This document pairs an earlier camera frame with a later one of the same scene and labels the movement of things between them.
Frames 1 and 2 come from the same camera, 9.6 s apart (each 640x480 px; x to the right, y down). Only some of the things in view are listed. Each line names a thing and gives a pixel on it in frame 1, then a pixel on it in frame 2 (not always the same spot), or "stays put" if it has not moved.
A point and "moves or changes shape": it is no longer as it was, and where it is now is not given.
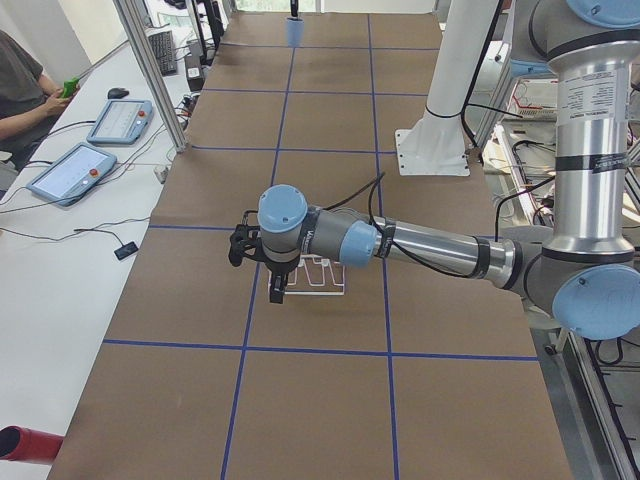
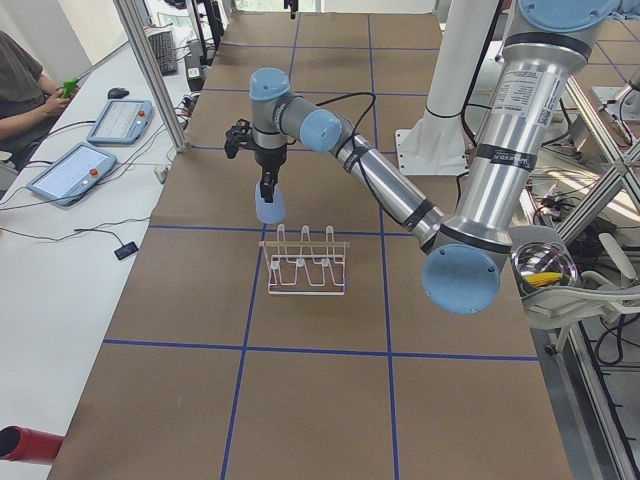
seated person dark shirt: [28, 98] stays put
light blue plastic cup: [295, 31] moves or changes shape
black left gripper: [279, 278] → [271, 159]
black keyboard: [165, 52] stays put
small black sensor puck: [125, 250] stays put
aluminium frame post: [140, 36] stays put
